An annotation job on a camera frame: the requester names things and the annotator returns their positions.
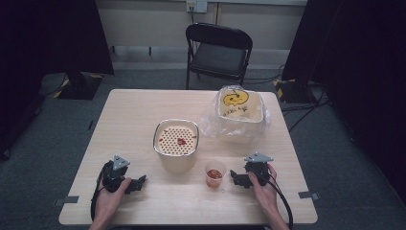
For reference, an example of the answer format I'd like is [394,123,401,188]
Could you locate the black floor cables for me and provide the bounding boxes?
[243,63,331,132]

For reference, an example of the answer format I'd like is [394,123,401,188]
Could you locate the person's left hand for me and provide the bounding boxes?
[93,176,132,222]

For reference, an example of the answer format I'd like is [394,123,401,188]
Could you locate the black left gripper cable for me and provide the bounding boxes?
[90,162,109,222]

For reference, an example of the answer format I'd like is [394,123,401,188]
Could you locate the black curtain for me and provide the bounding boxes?
[0,0,115,161]
[281,0,406,205]

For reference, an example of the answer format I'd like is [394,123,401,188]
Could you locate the white bin with plastic bag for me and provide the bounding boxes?
[200,84,272,146]

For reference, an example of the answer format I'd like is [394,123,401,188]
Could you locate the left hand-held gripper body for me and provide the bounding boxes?
[101,154,136,194]

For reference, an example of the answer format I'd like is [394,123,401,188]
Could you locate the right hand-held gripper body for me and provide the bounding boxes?
[243,151,275,187]

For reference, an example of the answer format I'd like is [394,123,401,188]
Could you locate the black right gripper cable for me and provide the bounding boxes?
[263,173,294,230]

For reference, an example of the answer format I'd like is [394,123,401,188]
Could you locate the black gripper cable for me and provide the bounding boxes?
[263,173,294,230]
[90,162,109,222]

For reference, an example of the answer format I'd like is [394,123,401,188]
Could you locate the white wall socket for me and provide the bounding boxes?
[186,0,209,14]

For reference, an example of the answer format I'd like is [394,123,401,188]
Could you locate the black stand base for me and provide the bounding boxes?
[273,78,319,104]
[53,71,103,102]

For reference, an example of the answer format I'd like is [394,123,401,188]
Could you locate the grey tape mark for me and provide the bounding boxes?
[53,195,80,207]
[298,190,321,202]

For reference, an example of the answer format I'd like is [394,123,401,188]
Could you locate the clear cup with red sauce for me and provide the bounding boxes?
[204,160,228,190]

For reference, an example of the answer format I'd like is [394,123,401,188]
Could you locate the white bin with perforated strainer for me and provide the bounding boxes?
[152,118,201,174]

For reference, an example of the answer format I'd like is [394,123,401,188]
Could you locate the person's right hand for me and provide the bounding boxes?
[246,163,280,216]

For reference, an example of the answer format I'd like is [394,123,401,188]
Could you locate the black folding chair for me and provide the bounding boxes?
[184,21,254,91]

